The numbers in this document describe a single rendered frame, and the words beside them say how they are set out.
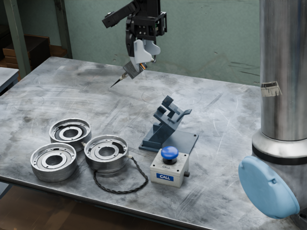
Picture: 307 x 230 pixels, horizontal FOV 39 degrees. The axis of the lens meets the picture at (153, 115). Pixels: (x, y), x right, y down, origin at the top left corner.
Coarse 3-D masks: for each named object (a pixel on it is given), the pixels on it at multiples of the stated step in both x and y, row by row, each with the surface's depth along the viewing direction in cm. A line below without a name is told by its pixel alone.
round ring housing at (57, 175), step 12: (48, 144) 105; (60, 144) 105; (36, 156) 103; (48, 156) 103; (60, 156) 103; (72, 156) 103; (36, 168) 97; (48, 168) 99; (60, 168) 97; (72, 168) 100; (48, 180) 99; (60, 180) 99
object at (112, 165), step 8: (104, 136) 107; (112, 136) 107; (88, 144) 105; (96, 144) 106; (88, 152) 104; (96, 152) 103; (104, 152) 106; (112, 152) 106; (128, 152) 103; (88, 160) 101; (96, 160) 99; (112, 160) 99; (120, 160) 100; (96, 168) 100; (104, 168) 100; (112, 168) 100; (120, 168) 102
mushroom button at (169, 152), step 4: (164, 148) 97; (168, 148) 96; (172, 148) 96; (176, 148) 97; (164, 152) 95; (168, 152) 95; (172, 152) 95; (176, 152) 96; (164, 156) 95; (168, 156) 95; (172, 156) 95; (176, 156) 95; (168, 160) 97
